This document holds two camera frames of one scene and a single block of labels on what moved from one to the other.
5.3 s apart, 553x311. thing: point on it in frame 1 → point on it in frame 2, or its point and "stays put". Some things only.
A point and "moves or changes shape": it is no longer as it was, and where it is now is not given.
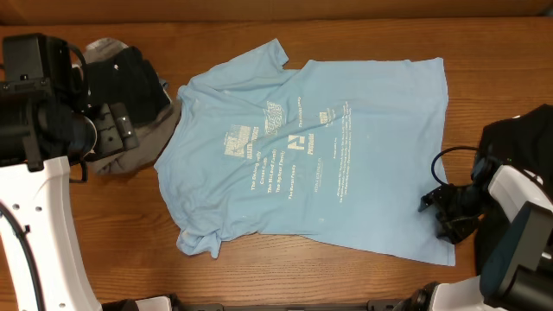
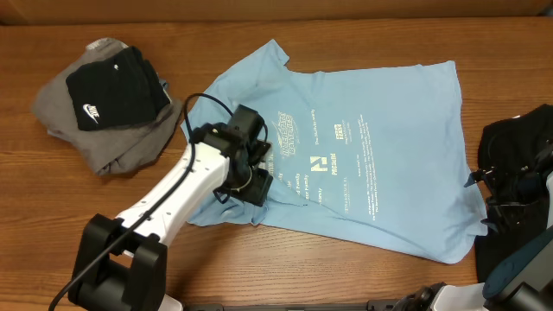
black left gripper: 117,129 → 257,191
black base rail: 375,305 stays put
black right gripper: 457,230 → 510,218
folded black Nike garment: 128,79 stays put
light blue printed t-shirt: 341,152 moves or changes shape
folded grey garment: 151,136 stays put
